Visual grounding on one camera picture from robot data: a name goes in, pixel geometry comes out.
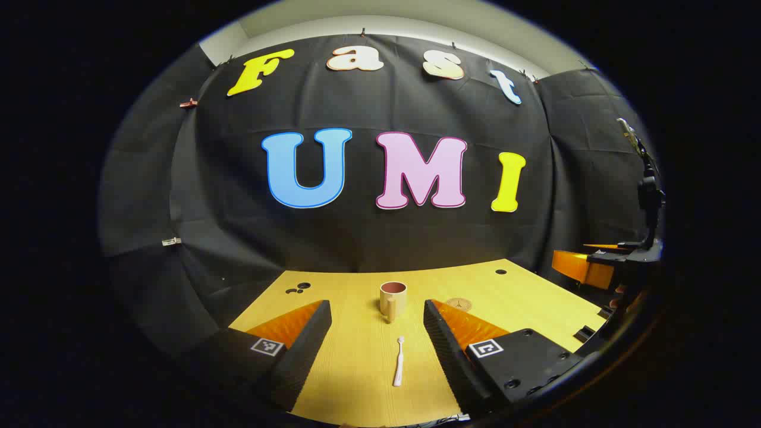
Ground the black backdrop cloth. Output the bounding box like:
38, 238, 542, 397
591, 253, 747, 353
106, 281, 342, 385
98, 34, 655, 333

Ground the white toothbrush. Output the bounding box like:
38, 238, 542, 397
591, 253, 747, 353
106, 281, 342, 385
392, 336, 406, 387

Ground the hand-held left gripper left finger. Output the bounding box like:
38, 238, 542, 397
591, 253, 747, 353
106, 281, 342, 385
178, 300, 332, 412

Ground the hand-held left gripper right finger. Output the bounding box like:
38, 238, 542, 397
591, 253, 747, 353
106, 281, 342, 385
423, 299, 586, 417

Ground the wooden desktop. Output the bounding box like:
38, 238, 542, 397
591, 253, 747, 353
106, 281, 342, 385
229, 259, 607, 427

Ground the beige cup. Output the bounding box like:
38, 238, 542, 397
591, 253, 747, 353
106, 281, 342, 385
379, 281, 408, 323

